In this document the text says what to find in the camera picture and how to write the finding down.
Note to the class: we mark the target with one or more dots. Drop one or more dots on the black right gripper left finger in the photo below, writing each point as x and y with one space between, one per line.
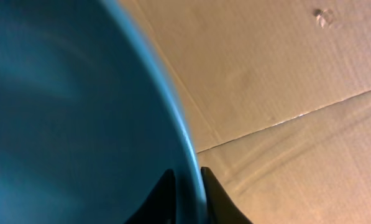
160 205

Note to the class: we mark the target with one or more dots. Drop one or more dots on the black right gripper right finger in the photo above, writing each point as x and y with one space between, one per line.
221 209

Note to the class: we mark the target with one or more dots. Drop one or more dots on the dark blue plate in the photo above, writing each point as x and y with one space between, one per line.
89 120

